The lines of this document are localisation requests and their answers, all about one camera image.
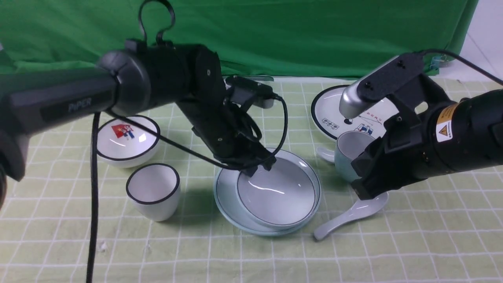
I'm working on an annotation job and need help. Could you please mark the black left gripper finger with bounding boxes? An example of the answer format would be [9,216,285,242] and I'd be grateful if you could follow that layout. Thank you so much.
[244,165,258,177]
[263,159,276,171]

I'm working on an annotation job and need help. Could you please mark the white printed ceramic spoon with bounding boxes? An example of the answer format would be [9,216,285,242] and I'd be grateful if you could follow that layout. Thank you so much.
[316,147,335,164]

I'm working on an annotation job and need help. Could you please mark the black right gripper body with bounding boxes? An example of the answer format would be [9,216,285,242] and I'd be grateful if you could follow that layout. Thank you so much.
[351,75,454,200]

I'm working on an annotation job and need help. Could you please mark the white bowl with flag print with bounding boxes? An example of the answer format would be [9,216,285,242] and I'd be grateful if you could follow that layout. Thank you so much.
[97,119,161,168]

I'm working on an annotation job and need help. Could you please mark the light blue ceramic spoon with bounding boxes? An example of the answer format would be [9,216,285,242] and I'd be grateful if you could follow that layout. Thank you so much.
[313,192,389,241]

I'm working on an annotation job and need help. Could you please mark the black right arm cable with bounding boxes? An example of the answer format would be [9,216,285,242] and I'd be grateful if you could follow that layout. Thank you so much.
[419,49,503,86]

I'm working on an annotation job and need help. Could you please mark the teal binder clip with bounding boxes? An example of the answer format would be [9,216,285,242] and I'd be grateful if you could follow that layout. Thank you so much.
[429,54,449,71]

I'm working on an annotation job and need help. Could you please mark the black-rimmed cartoon plate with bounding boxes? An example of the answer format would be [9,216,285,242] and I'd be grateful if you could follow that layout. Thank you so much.
[311,85,398,140]

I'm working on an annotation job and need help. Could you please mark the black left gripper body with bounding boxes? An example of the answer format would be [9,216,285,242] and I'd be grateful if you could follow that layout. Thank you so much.
[176,96,275,169]

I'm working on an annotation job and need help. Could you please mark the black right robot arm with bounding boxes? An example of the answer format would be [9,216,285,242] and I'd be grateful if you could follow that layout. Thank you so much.
[351,75,503,200]

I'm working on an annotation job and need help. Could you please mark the light blue cup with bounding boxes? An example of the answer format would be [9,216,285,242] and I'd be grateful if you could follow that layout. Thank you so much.
[334,131,375,183]

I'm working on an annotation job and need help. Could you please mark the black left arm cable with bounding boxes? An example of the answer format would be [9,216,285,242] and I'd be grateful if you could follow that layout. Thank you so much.
[86,0,289,283]

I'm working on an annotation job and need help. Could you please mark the green checkered tablecloth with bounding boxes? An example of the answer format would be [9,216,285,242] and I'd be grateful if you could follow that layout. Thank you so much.
[0,78,503,283]

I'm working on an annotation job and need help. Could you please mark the green backdrop cloth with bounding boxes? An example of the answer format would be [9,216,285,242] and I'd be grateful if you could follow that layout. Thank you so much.
[0,0,478,78]

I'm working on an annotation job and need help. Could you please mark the light blue large plate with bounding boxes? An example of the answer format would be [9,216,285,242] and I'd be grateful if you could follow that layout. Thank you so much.
[213,150,321,237]

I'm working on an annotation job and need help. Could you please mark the white black-rimmed bicycle cup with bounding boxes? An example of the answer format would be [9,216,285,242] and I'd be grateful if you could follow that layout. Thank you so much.
[126,163,181,222]

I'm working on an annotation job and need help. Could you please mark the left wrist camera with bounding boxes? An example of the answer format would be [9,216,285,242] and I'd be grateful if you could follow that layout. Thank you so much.
[224,75,276,109]

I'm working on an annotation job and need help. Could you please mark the light blue shallow bowl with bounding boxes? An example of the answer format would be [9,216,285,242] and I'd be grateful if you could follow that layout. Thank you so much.
[237,158,316,227]

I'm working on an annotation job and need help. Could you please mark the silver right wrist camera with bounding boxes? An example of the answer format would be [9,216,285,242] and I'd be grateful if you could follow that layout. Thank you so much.
[338,52,424,119]

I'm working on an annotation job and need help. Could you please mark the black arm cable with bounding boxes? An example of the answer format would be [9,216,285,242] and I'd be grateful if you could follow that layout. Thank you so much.
[86,0,289,283]
[419,49,503,86]

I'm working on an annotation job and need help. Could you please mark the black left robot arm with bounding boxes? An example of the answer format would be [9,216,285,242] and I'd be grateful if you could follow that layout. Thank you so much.
[1,40,275,201]

